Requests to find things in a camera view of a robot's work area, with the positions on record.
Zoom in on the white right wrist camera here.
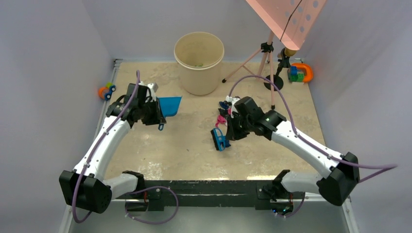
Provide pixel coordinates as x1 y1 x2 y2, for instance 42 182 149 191
225 96 240 118

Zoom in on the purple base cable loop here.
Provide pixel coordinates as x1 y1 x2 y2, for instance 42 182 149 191
124 185 180 226

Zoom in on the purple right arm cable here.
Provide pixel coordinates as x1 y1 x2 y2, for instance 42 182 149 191
227 75 398 184

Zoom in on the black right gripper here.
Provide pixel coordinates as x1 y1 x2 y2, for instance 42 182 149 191
226 112 253 141

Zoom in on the pink music stand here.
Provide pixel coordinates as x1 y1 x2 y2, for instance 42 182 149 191
222 0 327 109

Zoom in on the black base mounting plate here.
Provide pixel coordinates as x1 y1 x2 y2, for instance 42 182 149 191
119 180 305 211

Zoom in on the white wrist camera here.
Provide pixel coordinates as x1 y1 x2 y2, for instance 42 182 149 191
225 96 240 118
137 82 158 103

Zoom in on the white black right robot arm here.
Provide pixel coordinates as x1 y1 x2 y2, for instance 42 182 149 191
225 96 360 206

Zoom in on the beige plastic bucket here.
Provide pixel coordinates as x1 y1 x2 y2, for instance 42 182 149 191
173 32 224 96

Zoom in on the pink scrap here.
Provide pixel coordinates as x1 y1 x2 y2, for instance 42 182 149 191
215 115 227 128

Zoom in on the orange blue green toy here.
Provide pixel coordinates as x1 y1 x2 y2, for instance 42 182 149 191
287 63 314 83

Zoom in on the blue paper scrap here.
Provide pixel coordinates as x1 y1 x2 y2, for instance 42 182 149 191
219 101 229 109

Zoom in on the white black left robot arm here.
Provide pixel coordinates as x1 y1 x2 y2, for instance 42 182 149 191
59 82 166 214

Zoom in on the orange blue toy car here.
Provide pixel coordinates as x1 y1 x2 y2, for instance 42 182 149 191
98 82 116 101

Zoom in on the black paper scrap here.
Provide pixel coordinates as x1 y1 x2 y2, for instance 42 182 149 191
218 108 229 117

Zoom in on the blue hand brush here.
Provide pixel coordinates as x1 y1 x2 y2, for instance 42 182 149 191
210 128 231 151

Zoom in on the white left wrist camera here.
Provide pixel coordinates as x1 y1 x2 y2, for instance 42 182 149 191
137 82 158 103

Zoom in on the blue plastic dustpan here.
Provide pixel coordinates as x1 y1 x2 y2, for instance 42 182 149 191
156 96 182 131

